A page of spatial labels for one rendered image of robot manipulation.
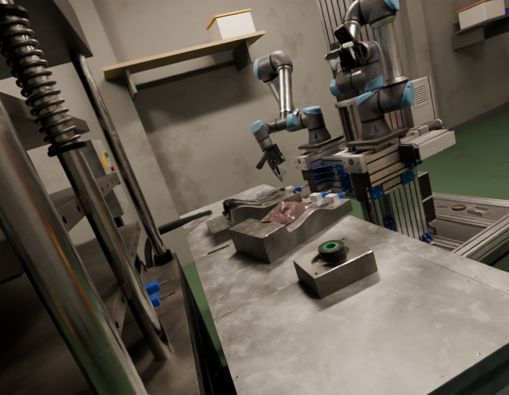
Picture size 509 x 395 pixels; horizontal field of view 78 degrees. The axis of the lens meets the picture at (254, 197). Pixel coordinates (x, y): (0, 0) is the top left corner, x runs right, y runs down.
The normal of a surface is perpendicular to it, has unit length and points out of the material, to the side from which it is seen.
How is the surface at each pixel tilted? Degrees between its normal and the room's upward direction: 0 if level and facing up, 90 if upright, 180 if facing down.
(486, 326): 0
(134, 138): 90
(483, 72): 90
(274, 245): 90
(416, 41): 90
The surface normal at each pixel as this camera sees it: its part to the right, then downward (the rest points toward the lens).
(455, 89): 0.40, 0.11
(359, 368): -0.30, -0.92
